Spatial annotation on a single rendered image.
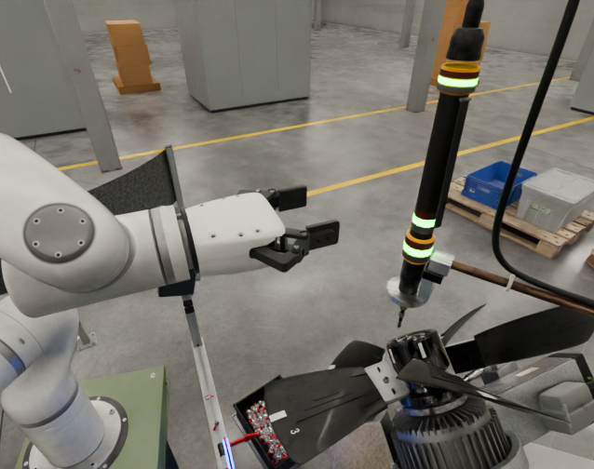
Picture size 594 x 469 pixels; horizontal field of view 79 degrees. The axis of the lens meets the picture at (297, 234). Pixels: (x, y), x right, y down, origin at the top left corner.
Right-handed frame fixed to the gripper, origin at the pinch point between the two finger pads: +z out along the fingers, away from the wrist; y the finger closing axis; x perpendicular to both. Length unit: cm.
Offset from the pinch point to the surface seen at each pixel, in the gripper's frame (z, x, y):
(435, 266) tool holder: 19.3, -12.2, 3.2
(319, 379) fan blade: 5.7, -47.4, -6.6
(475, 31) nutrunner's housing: 18.0, 19.3, 1.0
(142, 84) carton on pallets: -12, -147, -811
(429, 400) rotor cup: 24, -46, 7
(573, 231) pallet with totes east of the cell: 297, -151, -112
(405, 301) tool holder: 16.4, -19.8, 1.8
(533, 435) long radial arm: 46, -57, 17
